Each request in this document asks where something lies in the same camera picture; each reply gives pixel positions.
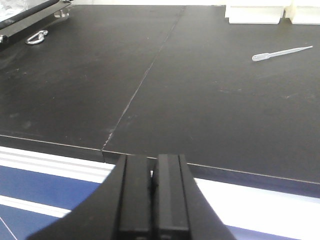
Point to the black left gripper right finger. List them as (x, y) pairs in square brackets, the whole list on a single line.
[(180, 210)]

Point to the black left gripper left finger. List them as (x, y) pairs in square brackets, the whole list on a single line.
[(119, 209)]

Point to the clear plastic pipette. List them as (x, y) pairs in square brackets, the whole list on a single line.
[(266, 56)]

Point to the silver carabiner clip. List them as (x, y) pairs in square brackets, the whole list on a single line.
[(37, 38)]

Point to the silver cabinet foot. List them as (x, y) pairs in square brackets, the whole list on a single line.
[(62, 13)]

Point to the left white plastic bin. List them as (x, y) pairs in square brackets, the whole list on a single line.
[(254, 14)]

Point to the white plastic bin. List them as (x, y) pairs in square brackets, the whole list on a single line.
[(254, 14), (303, 15)]

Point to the glass-door metal cabinet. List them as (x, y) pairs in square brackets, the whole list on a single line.
[(20, 21)]

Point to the middle white plastic bin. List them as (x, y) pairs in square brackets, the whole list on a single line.
[(303, 15)]

